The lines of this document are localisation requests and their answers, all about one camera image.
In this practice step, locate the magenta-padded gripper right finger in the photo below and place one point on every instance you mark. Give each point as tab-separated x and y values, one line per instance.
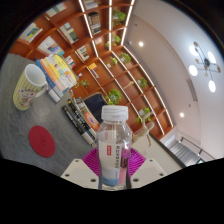
146	171

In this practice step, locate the colourful book stack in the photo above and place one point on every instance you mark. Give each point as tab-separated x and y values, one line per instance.
56	75

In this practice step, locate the ceiling air vent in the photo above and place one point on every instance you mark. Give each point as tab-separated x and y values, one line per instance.
192	90

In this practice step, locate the flat round red coaster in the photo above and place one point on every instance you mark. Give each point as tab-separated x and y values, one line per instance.
41	141

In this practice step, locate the yellow striped white mug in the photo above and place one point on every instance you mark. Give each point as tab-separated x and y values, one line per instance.
26	88

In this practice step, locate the dark office chair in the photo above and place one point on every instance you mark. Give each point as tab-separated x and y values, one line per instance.
95	105

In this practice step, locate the wooden bookshelf unit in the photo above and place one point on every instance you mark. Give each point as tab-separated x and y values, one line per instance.
128	85

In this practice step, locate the clear plastic water bottle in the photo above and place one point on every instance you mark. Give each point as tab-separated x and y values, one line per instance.
113	153

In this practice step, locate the recessed ceiling spotlight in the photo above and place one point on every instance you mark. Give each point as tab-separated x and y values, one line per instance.
181	114
141	43

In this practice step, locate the black ceiling track rail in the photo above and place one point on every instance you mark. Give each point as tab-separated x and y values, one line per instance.
196	146

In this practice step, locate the branching ceiling lamp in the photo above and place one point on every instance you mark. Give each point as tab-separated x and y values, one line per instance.
206	63

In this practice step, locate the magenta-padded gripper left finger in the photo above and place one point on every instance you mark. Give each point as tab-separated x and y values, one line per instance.
80	171

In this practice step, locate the dark book stack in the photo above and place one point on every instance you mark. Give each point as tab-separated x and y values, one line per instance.
80	120

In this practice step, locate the wooden artist mannequin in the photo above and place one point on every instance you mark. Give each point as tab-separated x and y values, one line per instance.
143	132

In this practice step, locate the grey curtain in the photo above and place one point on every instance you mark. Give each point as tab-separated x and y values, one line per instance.
183	151

